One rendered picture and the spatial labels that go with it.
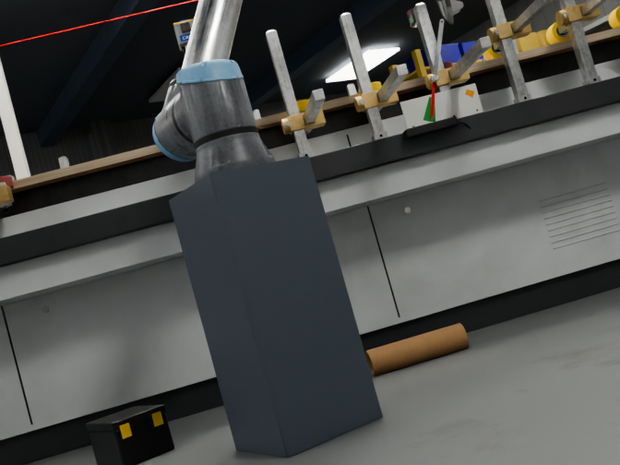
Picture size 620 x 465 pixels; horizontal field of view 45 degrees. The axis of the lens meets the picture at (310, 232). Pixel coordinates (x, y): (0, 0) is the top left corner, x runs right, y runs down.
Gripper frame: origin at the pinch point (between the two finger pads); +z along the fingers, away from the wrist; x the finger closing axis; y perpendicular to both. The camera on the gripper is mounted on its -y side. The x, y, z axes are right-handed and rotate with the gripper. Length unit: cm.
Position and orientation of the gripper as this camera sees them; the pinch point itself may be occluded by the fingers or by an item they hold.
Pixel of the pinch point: (448, 20)
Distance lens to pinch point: 251.6
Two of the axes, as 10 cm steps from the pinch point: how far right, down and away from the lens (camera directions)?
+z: 2.7, 9.6, -0.6
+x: -1.0, 0.9, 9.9
